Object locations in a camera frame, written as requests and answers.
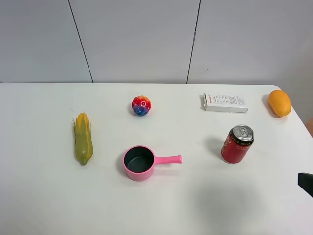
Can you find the white printed carton box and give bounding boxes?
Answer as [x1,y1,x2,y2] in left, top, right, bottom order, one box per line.
[203,93,249,113]

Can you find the orange yellow mango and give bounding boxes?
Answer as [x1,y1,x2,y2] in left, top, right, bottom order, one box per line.
[268,90,292,117]

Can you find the multicolour star ball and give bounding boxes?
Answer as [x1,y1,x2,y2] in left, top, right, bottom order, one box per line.
[131,95,152,116]

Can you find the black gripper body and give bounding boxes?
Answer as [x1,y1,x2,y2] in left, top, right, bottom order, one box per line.
[298,173,313,197]

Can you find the red soda can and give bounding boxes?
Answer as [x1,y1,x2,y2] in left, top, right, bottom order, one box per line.
[221,124,254,164]

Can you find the pink toy saucepan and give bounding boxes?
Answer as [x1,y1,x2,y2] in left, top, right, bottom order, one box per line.
[123,145,182,181]

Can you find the green yellow toy corn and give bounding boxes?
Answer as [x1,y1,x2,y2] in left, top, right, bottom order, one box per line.
[73,112,93,165]

